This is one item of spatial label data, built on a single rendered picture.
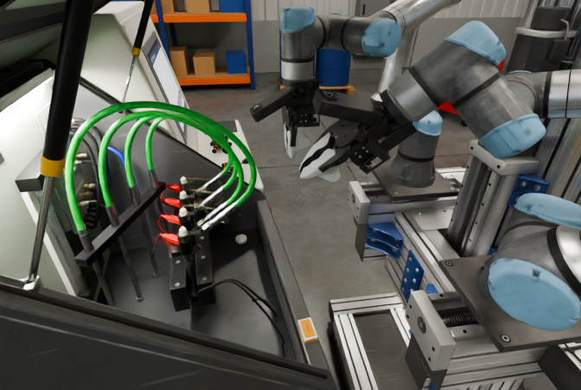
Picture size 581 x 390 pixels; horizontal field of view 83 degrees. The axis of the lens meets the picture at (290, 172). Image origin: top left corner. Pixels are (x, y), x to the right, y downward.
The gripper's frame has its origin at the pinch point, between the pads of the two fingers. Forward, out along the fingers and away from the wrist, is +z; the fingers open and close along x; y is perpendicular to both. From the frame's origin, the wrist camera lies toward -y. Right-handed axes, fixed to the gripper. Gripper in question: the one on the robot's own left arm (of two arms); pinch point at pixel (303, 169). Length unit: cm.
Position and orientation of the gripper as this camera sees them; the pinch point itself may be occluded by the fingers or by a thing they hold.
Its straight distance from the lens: 61.7
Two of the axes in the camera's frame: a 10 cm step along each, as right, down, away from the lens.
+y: 7.1, 4.9, 5.0
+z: -7.0, 5.6, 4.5
